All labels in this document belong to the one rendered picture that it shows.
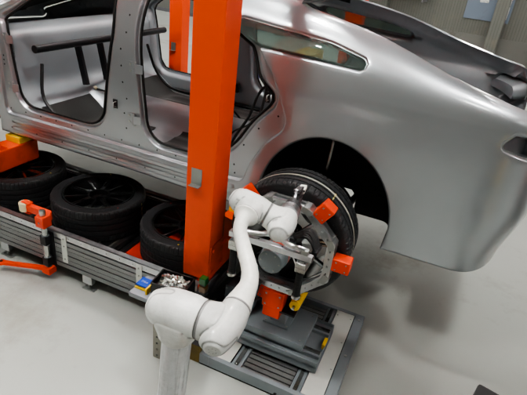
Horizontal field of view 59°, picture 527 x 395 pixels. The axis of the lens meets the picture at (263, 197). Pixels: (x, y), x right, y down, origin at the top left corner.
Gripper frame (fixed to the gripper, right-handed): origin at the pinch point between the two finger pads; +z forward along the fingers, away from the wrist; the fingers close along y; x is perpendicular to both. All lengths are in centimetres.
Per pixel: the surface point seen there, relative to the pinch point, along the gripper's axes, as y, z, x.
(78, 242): -81, 15, 146
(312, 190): -5.7, 11.9, -2.8
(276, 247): -23.3, -17.2, 5.5
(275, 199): -10.4, 3.3, 13.2
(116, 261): -85, 12, 116
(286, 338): -100, 4, -1
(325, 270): -41.8, -1.1, -16.9
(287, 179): -4.7, 16.1, 11.3
